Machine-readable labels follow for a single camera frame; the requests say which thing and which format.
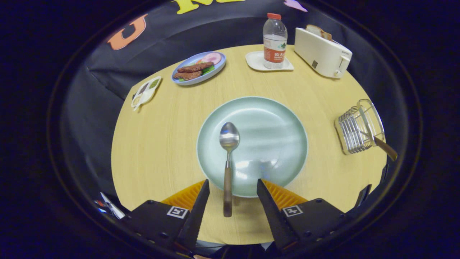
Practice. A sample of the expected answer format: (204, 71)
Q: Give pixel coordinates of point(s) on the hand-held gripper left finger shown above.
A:
(199, 212)

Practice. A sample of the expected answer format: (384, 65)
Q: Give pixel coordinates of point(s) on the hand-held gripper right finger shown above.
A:
(269, 212)

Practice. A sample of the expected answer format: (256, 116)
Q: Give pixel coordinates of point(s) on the light green plate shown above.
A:
(269, 136)

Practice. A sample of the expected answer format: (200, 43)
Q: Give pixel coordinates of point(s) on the white divided sauce dish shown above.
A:
(145, 93)

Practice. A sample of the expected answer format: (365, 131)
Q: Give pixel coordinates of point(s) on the brown meat piece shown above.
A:
(196, 67)
(187, 75)

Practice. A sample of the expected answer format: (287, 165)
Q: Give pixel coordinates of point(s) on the green lettuce leaf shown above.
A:
(207, 69)

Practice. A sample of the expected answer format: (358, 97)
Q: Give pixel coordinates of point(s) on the blue food plate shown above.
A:
(219, 68)

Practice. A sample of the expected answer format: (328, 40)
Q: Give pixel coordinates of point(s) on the white square coaster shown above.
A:
(255, 61)

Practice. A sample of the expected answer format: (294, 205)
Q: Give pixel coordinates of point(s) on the pink ham slice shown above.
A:
(212, 57)

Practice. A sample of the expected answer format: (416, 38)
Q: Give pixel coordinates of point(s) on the white toaster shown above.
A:
(320, 54)

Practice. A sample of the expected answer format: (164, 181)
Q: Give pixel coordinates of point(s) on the clear water bottle red cap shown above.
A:
(275, 43)

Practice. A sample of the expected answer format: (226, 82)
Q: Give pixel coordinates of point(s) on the black backdrop cloth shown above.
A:
(179, 32)

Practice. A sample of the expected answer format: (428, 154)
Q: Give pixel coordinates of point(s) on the toast bread slice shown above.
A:
(326, 35)
(312, 30)

